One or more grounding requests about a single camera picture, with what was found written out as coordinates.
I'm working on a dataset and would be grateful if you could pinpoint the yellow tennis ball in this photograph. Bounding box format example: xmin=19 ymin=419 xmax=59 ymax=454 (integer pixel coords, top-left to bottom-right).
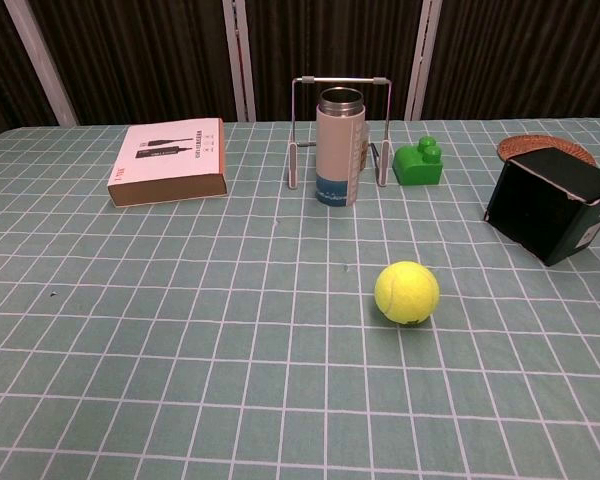
xmin=374 ymin=260 xmax=441 ymax=326

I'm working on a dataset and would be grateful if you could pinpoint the black cardboard box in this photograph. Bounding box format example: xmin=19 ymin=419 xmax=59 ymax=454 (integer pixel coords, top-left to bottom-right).
xmin=482 ymin=147 xmax=600 ymax=267

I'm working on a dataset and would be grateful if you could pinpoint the steel thermos cup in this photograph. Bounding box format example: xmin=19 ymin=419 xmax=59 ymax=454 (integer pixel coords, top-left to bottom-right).
xmin=314 ymin=87 xmax=370 ymax=207

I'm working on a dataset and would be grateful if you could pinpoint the green checked tablecloth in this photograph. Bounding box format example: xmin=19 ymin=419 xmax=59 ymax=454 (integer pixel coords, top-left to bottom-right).
xmin=0 ymin=117 xmax=600 ymax=480

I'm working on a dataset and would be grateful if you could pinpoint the green toy block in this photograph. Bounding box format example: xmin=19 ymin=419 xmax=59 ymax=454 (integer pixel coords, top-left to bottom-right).
xmin=391 ymin=137 xmax=444 ymax=188

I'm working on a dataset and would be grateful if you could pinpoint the round woven coaster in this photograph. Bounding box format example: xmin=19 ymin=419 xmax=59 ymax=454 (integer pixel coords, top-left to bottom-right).
xmin=496 ymin=134 xmax=599 ymax=165

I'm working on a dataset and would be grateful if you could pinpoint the white cable packaging box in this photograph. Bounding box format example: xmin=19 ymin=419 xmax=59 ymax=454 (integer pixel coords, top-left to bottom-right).
xmin=106 ymin=117 xmax=229 ymax=208

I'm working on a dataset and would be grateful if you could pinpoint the metal wire stand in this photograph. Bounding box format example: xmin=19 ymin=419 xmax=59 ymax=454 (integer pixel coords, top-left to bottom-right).
xmin=285 ymin=75 xmax=394 ymax=191

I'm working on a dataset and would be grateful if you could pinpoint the white partition frame post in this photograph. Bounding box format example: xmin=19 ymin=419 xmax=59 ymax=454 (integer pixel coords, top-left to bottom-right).
xmin=221 ymin=0 xmax=257 ymax=123
xmin=404 ymin=0 xmax=444 ymax=121
xmin=3 ymin=0 xmax=79 ymax=126

